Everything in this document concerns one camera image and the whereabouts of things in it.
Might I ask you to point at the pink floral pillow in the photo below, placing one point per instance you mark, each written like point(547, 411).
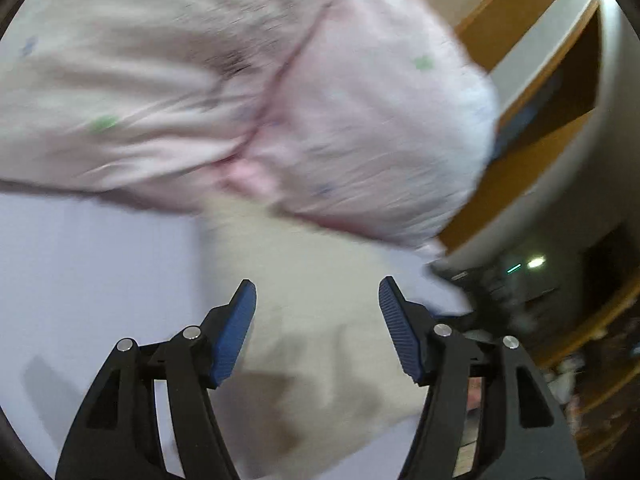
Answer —
point(365, 116)

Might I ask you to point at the wooden headboard frame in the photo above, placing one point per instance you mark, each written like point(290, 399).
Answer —
point(554, 64)

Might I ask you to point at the cream cable-knit garment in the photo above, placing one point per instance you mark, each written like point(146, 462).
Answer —
point(318, 392)

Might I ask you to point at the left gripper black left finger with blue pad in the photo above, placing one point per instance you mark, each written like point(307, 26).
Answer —
point(115, 434)

